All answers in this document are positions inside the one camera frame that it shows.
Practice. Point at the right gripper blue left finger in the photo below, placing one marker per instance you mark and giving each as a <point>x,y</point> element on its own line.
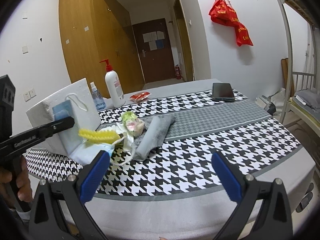
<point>47,220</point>

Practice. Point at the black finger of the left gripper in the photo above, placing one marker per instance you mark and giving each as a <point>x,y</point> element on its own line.
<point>48,130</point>

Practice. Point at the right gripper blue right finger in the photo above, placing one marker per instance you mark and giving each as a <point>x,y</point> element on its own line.
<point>274,220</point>

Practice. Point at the white styrofoam box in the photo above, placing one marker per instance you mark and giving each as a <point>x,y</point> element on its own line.
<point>75,101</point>

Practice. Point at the yellow silicone brush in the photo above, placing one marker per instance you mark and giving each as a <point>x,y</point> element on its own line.
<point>98,137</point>

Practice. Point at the grey sock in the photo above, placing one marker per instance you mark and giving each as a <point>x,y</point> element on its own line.
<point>167,121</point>

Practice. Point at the white tissue paper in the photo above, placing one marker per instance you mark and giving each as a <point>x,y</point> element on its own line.
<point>126,138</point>

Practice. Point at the small blue spray bottle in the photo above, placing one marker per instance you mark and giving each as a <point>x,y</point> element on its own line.
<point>97,98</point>

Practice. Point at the houndstooth tablecloth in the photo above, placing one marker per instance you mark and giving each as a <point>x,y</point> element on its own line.
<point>243,132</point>

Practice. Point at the white lotion pump bottle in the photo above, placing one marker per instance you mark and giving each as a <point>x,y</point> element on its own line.
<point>113,84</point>

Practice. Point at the green tissue packet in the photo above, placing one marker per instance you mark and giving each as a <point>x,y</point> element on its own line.
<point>133,124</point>

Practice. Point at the white bag on floor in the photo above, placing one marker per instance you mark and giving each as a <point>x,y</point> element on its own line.
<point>272,104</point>

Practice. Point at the red snack packet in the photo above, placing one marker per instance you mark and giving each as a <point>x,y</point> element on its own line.
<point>138,97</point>

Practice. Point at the grey folded bedding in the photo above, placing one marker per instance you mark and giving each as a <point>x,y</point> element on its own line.
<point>308,99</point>

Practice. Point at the black smartphone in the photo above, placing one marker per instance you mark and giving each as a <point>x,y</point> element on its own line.
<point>222,92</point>

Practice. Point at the wooden wardrobe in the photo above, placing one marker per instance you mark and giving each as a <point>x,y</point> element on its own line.
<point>92,31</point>

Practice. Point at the dark brown entrance door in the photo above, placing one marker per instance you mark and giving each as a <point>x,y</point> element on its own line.
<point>157,65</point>

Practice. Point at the papers posted on door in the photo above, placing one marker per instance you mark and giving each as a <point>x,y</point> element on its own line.
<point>154,39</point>

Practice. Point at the red fire extinguisher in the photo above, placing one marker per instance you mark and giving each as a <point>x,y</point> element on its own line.
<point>178,72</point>

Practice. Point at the side wooden door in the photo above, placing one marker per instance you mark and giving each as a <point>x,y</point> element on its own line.
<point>184,40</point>

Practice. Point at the red hanging bags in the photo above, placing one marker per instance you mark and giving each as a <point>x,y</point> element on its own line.
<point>224,14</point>

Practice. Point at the wall power socket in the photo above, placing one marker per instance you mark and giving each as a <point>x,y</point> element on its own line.
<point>29,95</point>

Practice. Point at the wall light switch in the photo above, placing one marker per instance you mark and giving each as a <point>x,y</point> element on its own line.
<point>25,49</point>

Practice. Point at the metal bunk bed frame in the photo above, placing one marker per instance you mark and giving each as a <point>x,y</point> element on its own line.
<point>301,31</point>

